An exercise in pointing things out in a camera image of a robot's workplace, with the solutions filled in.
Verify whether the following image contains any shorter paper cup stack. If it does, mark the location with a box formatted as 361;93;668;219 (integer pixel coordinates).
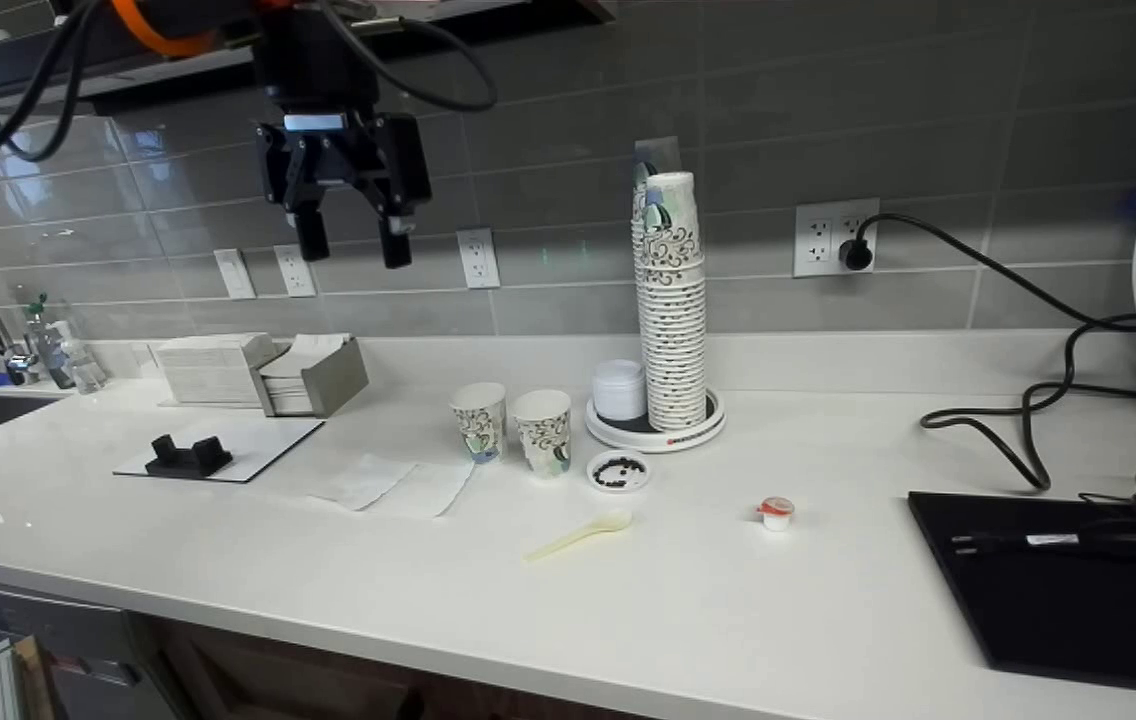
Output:
630;166;713;436

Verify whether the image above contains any grey napkin dispenser box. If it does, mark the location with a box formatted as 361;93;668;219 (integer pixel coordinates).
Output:
255;326;371;423

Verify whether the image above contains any orange cable strap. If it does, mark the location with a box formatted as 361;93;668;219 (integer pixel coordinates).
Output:
104;0;219;62

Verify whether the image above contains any patterned paper cup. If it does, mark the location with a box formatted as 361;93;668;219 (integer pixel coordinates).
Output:
508;386;576;481
448;380;513;469

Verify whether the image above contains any white paper towel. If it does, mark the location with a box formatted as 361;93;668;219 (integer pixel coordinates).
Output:
307;447;486;524

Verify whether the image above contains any stack of white lids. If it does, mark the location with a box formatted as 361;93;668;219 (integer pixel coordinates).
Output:
590;356;651;430

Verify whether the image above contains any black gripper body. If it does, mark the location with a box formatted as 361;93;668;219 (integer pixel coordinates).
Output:
255;106;436;225

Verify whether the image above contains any black plastic bracket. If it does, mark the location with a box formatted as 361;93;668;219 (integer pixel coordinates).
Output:
142;429;238;484

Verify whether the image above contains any wooden lower cabinet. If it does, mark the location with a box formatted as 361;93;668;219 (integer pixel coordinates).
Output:
126;613;641;720

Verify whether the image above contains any black power cable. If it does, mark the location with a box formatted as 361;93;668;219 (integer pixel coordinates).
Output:
838;206;1136;495

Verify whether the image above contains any white flat board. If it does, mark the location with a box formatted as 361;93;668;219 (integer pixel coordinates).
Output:
114;412;330;487

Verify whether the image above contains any clear glass bottle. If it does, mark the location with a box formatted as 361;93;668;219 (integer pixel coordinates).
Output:
21;292;107;398

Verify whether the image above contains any small creamer cup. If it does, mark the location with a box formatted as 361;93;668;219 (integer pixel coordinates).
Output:
749;493;803;539

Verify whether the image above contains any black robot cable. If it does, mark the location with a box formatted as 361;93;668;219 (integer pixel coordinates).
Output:
0;0;117;180
325;0;499;120

